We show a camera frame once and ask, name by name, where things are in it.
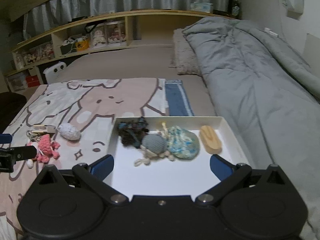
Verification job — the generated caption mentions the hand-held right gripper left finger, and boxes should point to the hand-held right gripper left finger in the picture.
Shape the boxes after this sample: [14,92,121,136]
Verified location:
[30,154,132,205]

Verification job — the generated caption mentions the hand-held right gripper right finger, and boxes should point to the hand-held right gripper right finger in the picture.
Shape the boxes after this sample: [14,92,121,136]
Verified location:
[194,154,292,205]

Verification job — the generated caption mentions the pink crochet toy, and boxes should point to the pink crochet toy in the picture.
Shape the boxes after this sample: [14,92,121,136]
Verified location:
[26,134,61,168]

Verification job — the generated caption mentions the oval wooden block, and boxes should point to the oval wooden block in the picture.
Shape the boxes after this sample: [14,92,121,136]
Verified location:
[199,125,223,155]

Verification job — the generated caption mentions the small yellow card box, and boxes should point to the small yellow card box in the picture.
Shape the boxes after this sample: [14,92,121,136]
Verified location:
[32,124,57,133]

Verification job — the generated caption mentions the dark crochet scrunchie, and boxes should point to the dark crochet scrunchie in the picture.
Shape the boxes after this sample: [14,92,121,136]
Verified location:
[117,117,150,148]

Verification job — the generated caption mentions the white cardboard box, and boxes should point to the white cardboard box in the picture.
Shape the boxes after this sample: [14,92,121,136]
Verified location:
[107,116,250,197]

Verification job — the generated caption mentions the floral brocade drawstring pouch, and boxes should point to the floral brocade drawstring pouch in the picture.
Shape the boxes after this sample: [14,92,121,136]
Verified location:
[157,122,200,160]

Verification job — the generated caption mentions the white crochet pouch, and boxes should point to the white crochet pouch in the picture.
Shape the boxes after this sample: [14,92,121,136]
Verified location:
[57,123,82,140]

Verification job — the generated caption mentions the grey crochet jellyfish toy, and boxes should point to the grey crochet jellyfish toy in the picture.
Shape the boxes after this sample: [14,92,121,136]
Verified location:
[134,133,175,167]

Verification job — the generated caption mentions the dark brown cushion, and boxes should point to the dark brown cushion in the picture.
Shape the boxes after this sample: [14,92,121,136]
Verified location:
[0,92,27,133]

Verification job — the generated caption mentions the clear storage bin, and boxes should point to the clear storage bin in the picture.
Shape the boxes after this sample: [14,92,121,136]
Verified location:
[7,76,27,92]

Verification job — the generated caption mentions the red box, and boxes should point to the red box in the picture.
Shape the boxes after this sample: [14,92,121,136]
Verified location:
[25,75,40,88]

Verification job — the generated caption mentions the cartoon printed blanket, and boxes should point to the cartoon printed blanket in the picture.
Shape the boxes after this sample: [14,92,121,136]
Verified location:
[0,78,195,240]

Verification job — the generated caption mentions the white heater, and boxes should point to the white heater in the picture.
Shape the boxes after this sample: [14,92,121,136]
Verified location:
[42,61,68,84]

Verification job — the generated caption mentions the figurine display box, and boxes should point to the figurine display box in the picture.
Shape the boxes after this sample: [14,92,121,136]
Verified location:
[39,44,54,59]
[22,47,40,64]

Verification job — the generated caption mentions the grey duvet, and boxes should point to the grey duvet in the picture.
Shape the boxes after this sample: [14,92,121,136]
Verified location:
[182,17,320,233]

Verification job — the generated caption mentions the bed with beige sheet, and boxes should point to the bed with beige sheet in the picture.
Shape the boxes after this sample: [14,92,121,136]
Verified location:
[66,44,217,117]

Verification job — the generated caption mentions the dark box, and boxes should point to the dark box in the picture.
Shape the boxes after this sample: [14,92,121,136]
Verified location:
[60,44,77,55]

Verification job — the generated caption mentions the fuzzy beige pillow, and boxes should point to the fuzzy beige pillow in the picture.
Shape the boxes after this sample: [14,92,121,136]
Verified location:
[169,28,202,76]

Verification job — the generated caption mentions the clear case with white doll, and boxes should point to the clear case with white doll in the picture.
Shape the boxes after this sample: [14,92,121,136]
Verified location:
[90,26,108,48]

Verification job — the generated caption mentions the clear case with pink doll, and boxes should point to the clear case with pink doll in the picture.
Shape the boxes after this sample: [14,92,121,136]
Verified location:
[107,22,127,45]

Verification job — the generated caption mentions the wooden headboard shelf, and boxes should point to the wooden headboard shelf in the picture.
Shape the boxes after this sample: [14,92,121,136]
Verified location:
[4,9,237,90]

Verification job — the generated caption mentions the pump bottle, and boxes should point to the pump bottle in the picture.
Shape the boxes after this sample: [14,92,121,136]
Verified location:
[231,0,242,17]

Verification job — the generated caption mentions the tissue box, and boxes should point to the tissue box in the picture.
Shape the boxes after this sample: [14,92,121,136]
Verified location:
[190,2,213,13]

